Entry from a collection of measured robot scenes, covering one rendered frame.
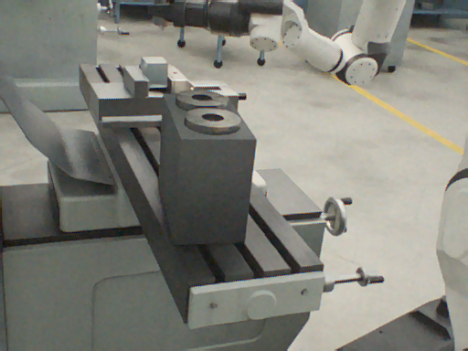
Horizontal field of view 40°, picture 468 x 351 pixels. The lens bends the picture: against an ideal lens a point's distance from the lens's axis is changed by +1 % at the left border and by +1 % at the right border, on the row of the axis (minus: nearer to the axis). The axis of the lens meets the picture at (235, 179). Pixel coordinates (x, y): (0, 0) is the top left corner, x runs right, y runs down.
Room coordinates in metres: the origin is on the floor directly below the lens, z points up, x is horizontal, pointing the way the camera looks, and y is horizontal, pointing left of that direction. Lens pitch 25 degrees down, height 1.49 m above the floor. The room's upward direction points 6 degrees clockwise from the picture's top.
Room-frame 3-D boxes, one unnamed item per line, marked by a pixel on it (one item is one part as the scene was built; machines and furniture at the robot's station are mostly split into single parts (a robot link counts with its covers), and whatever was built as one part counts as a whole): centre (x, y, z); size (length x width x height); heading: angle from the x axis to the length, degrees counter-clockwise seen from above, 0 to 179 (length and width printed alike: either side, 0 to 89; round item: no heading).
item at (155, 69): (1.49, 0.22, 1.07); 0.06 x 0.05 x 0.06; 23
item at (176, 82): (1.51, 0.17, 1.05); 0.12 x 0.06 x 0.04; 23
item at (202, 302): (1.39, 0.18, 0.92); 1.24 x 0.23 x 0.08; 23
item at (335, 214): (1.63, -0.26, 0.66); 0.16 x 0.12 x 0.12; 113
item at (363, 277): (1.51, -0.34, 0.54); 0.22 x 0.06 x 0.06; 113
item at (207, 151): (1.01, 0.06, 1.06); 0.22 x 0.12 x 0.20; 15
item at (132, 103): (1.50, 0.19, 1.01); 0.35 x 0.15 x 0.11; 113
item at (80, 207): (1.43, 0.20, 0.82); 0.50 x 0.35 x 0.12; 113
